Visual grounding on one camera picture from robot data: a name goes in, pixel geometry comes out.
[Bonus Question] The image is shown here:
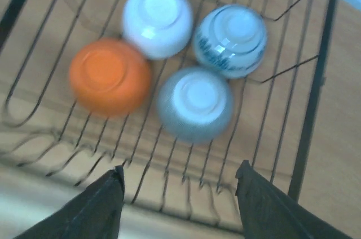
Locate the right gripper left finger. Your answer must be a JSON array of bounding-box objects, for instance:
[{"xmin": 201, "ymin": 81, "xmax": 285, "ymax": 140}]
[{"xmin": 17, "ymin": 165, "xmax": 125, "ymax": 239}]

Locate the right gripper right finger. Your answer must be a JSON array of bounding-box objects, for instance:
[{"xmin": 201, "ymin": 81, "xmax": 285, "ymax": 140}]
[{"xmin": 235, "ymin": 160, "xmax": 350, "ymax": 238}]

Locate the grey scale pattern bowl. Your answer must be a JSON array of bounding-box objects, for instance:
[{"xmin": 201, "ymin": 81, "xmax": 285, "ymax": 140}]
[{"xmin": 156, "ymin": 67, "xmax": 234, "ymax": 144}]

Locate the orange bowl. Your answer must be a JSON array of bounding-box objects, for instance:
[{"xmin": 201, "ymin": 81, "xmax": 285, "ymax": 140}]
[{"xmin": 69, "ymin": 38, "xmax": 152, "ymax": 117}]

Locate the blue floral porcelain bowl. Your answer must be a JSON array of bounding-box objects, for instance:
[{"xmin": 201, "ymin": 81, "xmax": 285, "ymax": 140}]
[{"xmin": 192, "ymin": 4, "xmax": 268, "ymax": 79}]

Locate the plain white bowl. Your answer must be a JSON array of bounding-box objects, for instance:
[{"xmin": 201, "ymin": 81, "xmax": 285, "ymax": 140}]
[{"xmin": 122, "ymin": 0, "xmax": 193, "ymax": 60}]

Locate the black wire dish rack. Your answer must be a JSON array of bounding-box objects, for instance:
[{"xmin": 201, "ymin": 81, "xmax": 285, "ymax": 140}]
[{"xmin": 1, "ymin": 0, "xmax": 338, "ymax": 236}]

